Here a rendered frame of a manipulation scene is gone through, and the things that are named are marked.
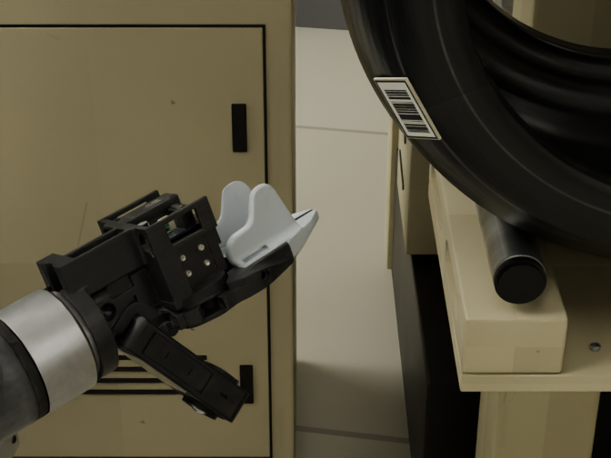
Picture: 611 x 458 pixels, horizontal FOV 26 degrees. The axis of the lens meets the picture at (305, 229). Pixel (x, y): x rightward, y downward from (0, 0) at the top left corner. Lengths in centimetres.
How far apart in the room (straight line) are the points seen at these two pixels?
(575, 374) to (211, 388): 38
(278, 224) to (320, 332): 168
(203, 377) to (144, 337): 6
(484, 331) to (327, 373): 138
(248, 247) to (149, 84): 91
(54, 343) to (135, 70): 100
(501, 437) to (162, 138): 62
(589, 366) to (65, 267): 52
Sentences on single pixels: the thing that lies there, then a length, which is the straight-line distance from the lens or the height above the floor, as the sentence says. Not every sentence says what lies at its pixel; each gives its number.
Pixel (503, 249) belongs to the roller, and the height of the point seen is 92.
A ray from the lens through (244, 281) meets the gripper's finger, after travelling 91.
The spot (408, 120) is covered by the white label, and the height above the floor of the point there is 104.
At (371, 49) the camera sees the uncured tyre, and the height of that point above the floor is 110.
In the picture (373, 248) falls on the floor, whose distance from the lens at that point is 290.
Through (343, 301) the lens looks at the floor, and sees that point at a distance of 272.
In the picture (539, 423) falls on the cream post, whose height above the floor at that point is 45.
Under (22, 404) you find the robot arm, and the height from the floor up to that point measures 99.
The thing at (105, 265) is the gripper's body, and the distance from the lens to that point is 89.
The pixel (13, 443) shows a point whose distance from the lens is 145.
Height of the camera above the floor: 150
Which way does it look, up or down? 30 degrees down
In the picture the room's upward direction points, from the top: straight up
